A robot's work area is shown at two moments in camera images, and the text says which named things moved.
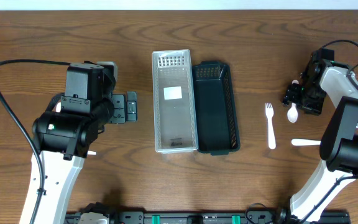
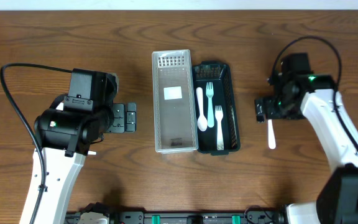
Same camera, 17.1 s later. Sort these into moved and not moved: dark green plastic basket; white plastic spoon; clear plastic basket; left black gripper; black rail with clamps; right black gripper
Moved: right black gripper; left black gripper; white plastic spoon
Not moved: dark green plastic basket; clear plastic basket; black rail with clamps
